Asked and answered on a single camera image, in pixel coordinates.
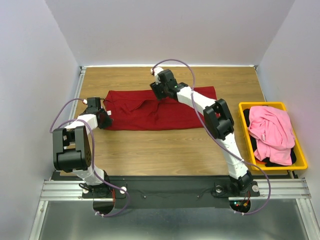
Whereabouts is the aluminium frame rail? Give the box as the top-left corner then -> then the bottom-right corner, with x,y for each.
28,66 -> 87,240

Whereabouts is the yellow plastic bin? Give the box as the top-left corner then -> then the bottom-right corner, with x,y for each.
238,102 -> 308,171

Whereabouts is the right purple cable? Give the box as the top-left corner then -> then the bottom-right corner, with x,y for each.
151,58 -> 271,216

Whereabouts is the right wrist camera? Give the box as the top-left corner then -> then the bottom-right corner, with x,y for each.
153,67 -> 178,86

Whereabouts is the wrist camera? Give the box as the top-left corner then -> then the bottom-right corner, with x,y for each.
84,97 -> 103,114
153,67 -> 178,86

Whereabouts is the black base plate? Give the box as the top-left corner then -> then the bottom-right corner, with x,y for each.
82,175 -> 260,209

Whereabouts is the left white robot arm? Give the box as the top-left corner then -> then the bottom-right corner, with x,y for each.
52,109 -> 115,199

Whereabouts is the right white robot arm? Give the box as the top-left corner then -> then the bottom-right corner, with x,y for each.
150,82 -> 253,195

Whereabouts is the red t shirt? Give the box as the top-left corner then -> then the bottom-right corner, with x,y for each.
103,90 -> 202,131

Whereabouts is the black garment in bin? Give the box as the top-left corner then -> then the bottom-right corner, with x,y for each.
242,107 -> 300,168

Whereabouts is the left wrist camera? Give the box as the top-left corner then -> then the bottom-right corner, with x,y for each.
84,97 -> 103,114

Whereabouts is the pink t shirt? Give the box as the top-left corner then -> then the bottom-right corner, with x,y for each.
247,105 -> 297,167

